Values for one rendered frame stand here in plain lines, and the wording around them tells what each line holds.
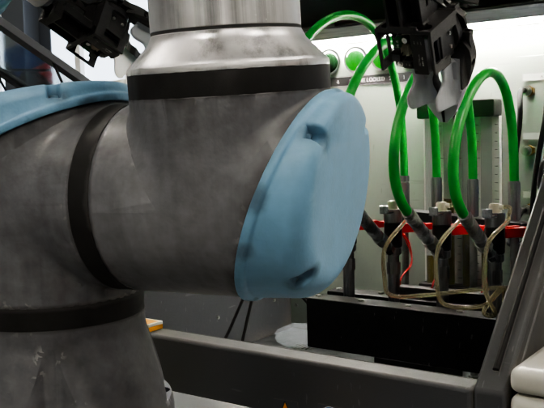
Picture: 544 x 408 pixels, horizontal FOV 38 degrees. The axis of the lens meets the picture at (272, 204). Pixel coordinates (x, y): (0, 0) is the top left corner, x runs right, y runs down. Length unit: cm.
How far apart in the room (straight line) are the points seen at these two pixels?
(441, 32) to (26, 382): 59
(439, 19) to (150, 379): 54
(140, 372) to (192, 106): 19
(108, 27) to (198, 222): 79
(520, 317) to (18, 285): 63
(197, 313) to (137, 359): 95
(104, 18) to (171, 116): 77
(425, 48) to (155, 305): 70
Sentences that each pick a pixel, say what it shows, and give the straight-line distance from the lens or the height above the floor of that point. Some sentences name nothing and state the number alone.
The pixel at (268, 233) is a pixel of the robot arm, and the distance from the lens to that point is 40.
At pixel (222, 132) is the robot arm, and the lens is 41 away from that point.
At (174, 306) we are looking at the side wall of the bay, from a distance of 142.
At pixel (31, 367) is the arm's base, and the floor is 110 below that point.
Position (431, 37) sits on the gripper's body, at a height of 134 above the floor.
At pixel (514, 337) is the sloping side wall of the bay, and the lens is 96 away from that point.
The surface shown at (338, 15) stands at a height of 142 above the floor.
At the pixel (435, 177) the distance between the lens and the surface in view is 136.
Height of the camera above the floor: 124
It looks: 5 degrees down
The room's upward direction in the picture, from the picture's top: 2 degrees counter-clockwise
